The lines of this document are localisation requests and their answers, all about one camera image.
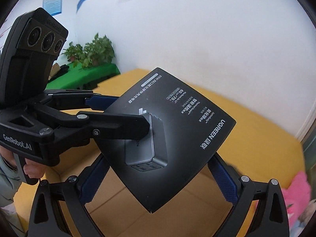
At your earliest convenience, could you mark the potted plant large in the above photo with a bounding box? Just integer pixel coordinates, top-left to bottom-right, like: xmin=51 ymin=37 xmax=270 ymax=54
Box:
xmin=82 ymin=33 xmax=115 ymax=67

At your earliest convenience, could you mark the small cardboard box on table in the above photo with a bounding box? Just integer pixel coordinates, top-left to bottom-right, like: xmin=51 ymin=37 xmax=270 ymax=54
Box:
xmin=48 ymin=63 xmax=60 ymax=80

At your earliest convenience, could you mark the blue wall poster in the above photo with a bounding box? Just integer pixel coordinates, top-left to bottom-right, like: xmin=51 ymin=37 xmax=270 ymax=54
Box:
xmin=42 ymin=0 xmax=63 ymax=16

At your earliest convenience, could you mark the brown cardboard tray box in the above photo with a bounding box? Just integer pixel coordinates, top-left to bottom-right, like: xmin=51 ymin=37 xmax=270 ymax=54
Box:
xmin=45 ymin=108 xmax=259 ymax=237

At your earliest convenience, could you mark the black UGREEN charger box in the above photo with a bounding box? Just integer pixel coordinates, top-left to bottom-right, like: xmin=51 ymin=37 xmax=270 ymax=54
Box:
xmin=99 ymin=68 xmax=236 ymax=213

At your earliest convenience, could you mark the pink plush toy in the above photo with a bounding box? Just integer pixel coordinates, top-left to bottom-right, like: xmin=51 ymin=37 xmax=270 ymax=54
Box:
xmin=281 ymin=171 xmax=311 ymax=229

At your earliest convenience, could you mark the green covered side table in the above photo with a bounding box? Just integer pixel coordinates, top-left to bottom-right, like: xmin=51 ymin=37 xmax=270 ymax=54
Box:
xmin=46 ymin=63 xmax=120 ymax=89

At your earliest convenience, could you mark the person's left hand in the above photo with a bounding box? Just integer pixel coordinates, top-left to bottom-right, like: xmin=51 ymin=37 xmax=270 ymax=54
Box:
xmin=1 ymin=147 xmax=47 ymax=179

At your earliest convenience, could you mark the potted plant small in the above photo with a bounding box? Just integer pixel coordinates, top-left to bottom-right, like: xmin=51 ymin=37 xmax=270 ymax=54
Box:
xmin=62 ymin=42 xmax=83 ymax=63

